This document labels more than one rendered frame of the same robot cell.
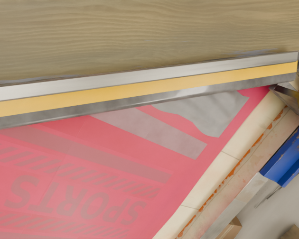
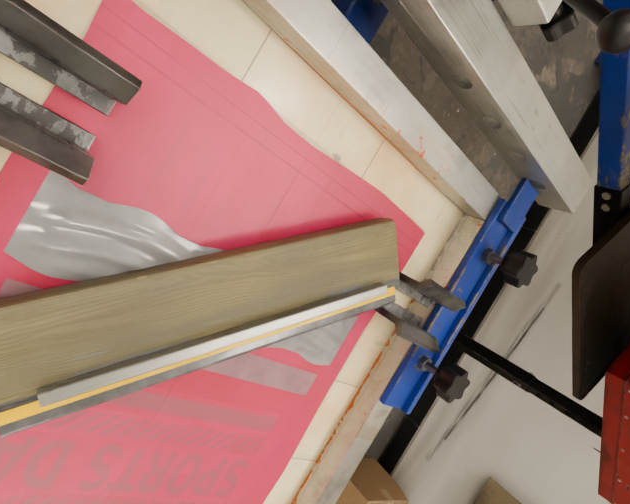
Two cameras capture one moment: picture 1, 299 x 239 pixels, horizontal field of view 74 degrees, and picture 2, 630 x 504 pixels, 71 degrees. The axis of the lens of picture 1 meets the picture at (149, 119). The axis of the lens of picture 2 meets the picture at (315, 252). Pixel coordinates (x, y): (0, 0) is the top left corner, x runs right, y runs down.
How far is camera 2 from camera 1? 0.26 m
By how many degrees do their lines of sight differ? 15
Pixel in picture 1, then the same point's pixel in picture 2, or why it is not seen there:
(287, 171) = (410, 394)
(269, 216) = (451, 470)
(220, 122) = (329, 348)
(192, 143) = (300, 376)
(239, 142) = (355, 365)
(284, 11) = (371, 249)
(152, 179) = (255, 427)
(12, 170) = (96, 440)
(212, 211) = (332, 459)
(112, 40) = (222, 304)
